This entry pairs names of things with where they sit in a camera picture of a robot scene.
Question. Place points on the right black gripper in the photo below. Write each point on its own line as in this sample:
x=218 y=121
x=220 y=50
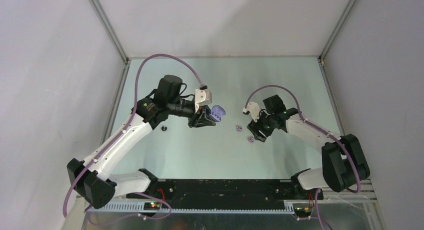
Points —
x=257 y=135

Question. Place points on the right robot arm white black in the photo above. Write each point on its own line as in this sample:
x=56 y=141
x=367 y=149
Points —
x=342 y=158

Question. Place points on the purple earbud charging case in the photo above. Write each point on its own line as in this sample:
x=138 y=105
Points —
x=216 y=113

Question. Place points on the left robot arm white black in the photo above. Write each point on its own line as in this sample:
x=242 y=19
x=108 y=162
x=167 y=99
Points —
x=92 y=177

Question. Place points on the right controller board with leds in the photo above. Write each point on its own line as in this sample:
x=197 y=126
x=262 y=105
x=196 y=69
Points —
x=303 y=211

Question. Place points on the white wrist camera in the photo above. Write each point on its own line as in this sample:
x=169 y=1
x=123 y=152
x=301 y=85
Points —
x=253 y=109
x=202 y=97

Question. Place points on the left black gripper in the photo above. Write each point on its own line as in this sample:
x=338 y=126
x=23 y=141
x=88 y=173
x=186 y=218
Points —
x=193 y=121

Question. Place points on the controller board with leds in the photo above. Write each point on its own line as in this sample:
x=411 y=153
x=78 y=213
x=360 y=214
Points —
x=303 y=211
x=152 y=206

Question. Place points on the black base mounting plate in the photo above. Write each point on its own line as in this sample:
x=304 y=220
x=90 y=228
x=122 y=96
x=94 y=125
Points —
x=228 y=194

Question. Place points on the grey slotted cable duct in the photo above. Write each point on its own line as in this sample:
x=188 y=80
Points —
x=139 y=207

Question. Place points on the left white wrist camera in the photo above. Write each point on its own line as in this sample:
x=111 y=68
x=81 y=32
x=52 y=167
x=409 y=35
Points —
x=202 y=97

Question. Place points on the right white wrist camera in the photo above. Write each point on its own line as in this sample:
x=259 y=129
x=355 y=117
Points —
x=253 y=109

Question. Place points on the left controller board with leds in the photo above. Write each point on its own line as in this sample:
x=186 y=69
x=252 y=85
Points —
x=152 y=206

